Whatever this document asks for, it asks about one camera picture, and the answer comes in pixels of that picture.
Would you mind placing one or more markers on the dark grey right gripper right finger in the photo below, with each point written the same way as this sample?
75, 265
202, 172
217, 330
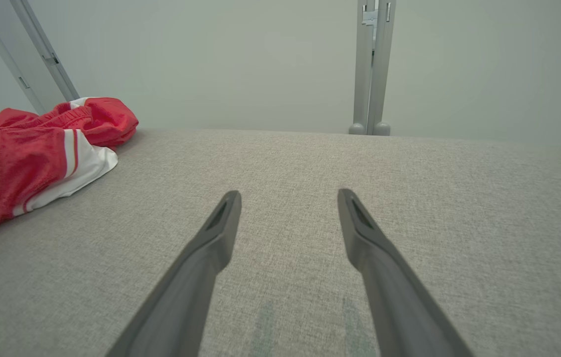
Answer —
389, 287

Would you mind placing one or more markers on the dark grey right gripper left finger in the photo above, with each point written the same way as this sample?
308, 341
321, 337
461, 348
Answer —
196, 277

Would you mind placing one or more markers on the red white-striped shorts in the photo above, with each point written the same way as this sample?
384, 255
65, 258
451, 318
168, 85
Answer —
106, 119

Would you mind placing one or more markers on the red basketball jersey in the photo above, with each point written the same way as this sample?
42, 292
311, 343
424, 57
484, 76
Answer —
22, 163

